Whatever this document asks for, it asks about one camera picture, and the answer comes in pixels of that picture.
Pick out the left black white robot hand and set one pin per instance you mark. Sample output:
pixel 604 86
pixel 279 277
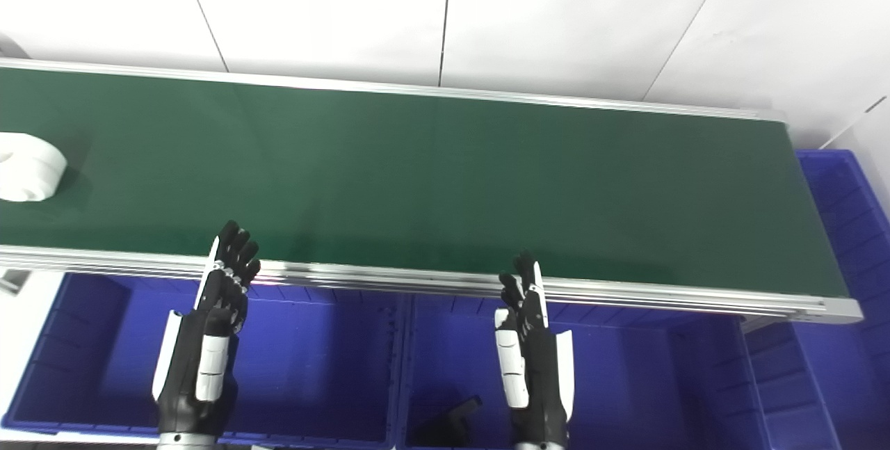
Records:
pixel 191 373

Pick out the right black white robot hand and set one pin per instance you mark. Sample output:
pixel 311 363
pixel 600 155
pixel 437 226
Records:
pixel 539 366

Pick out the white round plastic part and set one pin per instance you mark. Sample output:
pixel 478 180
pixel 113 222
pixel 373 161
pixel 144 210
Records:
pixel 28 168

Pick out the blue plastic bin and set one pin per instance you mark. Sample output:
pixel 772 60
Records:
pixel 848 241
pixel 626 380
pixel 313 366

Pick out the black plastic part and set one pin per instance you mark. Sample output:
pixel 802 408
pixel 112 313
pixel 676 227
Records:
pixel 445 429

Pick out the green conveyor belt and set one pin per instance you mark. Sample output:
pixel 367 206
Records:
pixel 445 179
pixel 417 284

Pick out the aluminium conveyor leg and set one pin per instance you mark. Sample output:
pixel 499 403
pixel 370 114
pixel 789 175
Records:
pixel 10 283

